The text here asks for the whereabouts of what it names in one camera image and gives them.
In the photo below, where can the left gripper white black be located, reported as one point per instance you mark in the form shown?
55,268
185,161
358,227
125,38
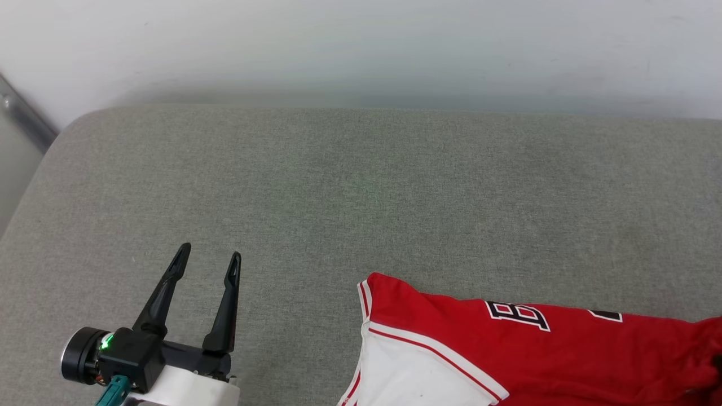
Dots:
192,389

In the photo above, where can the red Bulls 23 basketball jersey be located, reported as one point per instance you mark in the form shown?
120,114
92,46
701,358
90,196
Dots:
564,361

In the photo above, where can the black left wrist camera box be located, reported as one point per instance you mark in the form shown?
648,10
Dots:
132,355

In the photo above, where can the grey fabric sofa seat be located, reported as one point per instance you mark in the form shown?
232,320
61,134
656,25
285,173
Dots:
338,197

